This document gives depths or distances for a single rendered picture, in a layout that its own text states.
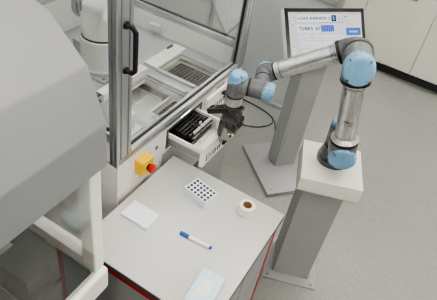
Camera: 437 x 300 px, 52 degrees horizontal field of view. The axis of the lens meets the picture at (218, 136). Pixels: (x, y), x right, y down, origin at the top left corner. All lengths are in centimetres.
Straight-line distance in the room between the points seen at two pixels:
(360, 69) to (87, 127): 102
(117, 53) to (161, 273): 79
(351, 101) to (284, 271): 124
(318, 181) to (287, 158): 121
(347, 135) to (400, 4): 286
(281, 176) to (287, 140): 26
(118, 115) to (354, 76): 85
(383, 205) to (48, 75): 274
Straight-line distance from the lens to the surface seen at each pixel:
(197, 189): 194
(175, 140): 202
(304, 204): 228
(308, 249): 253
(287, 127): 305
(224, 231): 185
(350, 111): 183
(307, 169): 211
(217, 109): 194
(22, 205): 103
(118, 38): 146
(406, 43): 473
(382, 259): 305
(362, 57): 170
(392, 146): 394
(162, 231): 182
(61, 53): 104
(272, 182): 315
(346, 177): 214
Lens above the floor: 220
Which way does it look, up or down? 39 degrees down
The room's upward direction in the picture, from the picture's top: 10 degrees clockwise
